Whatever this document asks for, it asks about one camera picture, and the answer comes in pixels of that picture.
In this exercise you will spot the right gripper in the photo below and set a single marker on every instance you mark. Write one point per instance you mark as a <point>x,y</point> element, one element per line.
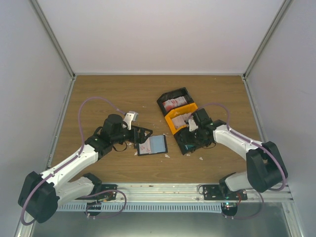
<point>186,139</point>

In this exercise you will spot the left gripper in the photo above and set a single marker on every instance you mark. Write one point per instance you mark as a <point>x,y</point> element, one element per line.
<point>135,139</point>

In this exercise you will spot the white red VIP card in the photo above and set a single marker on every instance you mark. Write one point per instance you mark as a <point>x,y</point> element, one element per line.
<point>144,148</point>

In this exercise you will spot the black leather card holder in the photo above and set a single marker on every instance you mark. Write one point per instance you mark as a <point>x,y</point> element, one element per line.
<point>158,145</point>

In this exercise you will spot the red white cards stack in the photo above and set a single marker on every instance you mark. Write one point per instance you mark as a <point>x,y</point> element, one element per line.
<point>173,103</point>

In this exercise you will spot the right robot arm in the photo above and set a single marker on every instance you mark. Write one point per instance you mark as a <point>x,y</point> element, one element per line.
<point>265,169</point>

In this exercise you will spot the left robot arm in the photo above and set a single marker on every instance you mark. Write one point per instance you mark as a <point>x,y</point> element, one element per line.
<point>42,193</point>

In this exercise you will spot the teal cards stack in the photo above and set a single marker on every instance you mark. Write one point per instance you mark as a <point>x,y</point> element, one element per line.
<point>190,147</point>

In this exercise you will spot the white pink cards stack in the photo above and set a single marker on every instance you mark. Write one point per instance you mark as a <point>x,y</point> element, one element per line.
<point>181,120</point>

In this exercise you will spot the black bin right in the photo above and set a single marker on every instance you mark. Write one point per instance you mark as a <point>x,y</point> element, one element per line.
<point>182,149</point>

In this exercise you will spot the black bin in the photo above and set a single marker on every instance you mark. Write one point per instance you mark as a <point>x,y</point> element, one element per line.
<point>182,149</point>
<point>173,94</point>

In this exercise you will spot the orange bin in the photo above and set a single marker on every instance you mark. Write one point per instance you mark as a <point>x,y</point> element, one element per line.
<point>189,108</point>

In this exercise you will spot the black bin left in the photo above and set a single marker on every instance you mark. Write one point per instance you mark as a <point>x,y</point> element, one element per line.
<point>173,94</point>

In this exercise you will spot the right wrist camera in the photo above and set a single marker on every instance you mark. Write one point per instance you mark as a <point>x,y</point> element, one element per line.
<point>192,125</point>

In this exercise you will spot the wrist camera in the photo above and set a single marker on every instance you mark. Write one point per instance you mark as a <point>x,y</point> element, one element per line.
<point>192,125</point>
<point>130,117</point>

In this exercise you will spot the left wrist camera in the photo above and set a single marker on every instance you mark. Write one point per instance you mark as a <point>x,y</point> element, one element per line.
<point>130,117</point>

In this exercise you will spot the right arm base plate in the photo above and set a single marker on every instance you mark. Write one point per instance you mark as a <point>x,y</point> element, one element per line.
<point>214,192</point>

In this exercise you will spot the aluminium front rail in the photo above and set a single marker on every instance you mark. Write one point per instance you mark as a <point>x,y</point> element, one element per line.
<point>188,193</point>

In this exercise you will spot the grey cable duct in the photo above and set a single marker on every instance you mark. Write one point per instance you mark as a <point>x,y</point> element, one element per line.
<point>113,207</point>

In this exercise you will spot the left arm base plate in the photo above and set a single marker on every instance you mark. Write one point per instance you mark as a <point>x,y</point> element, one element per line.
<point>104,196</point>

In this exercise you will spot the right frame post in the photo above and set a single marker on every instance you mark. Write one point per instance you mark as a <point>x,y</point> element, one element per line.
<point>285,5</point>

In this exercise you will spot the frame post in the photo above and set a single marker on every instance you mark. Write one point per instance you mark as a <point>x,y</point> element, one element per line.
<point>285,5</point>
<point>46,25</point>

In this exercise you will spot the left frame post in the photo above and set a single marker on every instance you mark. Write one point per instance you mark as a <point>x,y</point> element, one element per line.
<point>46,25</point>

